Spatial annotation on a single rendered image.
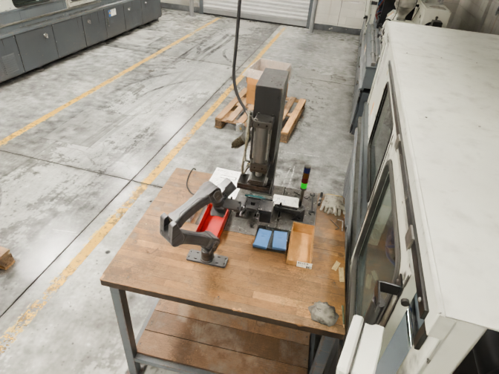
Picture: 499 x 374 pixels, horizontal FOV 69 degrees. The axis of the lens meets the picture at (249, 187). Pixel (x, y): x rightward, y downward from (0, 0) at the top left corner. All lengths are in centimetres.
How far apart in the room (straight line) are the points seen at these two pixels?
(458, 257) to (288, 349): 160
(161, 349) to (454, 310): 183
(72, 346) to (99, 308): 30
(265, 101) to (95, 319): 188
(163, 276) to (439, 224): 122
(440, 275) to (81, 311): 245
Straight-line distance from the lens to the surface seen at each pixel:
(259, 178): 193
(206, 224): 204
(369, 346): 101
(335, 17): 1096
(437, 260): 94
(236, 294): 173
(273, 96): 179
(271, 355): 237
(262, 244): 192
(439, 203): 113
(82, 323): 286
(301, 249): 196
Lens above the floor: 227
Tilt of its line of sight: 36 degrees down
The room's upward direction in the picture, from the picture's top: 5 degrees clockwise
